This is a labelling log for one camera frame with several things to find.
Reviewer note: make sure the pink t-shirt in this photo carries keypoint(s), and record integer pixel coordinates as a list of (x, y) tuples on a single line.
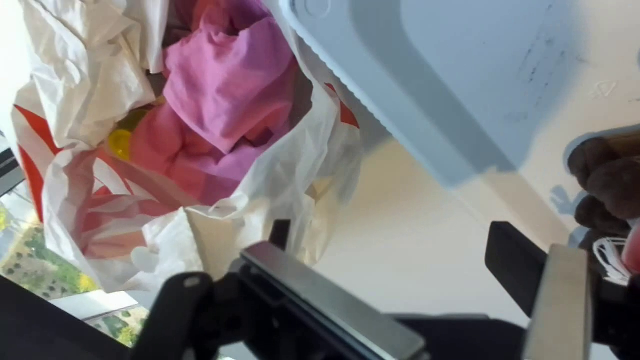
[(226, 87)]

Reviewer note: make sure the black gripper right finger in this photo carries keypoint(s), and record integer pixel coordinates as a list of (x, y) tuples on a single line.
[(561, 300)]

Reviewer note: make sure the white lidded storage box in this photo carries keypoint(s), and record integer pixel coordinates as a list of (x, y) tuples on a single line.
[(453, 81)]

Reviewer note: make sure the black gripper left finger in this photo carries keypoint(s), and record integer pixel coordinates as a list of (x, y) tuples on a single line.
[(320, 300)]

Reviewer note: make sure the white red plastic bag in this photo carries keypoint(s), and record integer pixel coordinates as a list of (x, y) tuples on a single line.
[(86, 73)]

